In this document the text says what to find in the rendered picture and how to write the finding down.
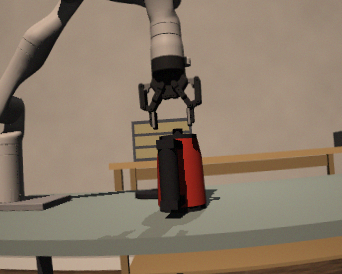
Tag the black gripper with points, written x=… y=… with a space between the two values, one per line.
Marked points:
x=169 y=81

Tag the red and black electric kettle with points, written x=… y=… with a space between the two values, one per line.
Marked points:
x=179 y=161

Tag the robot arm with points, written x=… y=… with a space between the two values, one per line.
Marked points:
x=31 y=54

